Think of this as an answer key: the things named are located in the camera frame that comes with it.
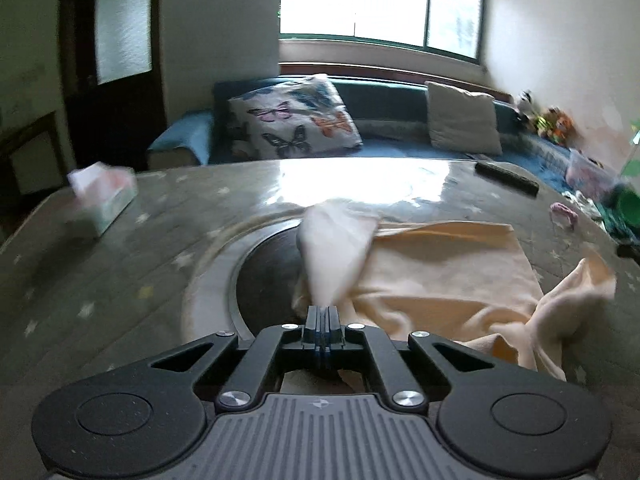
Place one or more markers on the orange plush toy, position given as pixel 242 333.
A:
pixel 561 127

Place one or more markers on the window with green frame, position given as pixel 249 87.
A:
pixel 448 27

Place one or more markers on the blue corner sofa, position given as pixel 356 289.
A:
pixel 391 118

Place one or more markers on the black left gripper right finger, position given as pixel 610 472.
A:
pixel 368 351

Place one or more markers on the black remote control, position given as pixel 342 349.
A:
pixel 507 177

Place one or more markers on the tissue box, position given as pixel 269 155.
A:
pixel 101 194

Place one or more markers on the clear plastic storage box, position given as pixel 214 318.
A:
pixel 587 177

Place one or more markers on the round black table inset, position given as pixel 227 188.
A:
pixel 264 277

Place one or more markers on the clothes pile on sofa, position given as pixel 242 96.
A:
pixel 585 204

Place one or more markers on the quilted star tablecloth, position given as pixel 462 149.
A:
pixel 74 308

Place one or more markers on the butterfly print pillow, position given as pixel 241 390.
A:
pixel 293 119

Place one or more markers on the cow plush toy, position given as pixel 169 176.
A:
pixel 524 106

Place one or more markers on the dark wooden door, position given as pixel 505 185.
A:
pixel 111 79

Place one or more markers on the grey square pillow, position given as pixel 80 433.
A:
pixel 462 121

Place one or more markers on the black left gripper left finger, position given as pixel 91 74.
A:
pixel 275 350

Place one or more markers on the yellow green plush toy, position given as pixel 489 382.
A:
pixel 545 122

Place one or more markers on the cream beige shirt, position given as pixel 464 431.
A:
pixel 470 282

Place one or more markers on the green plastic basin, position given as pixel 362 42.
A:
pixel 627 206

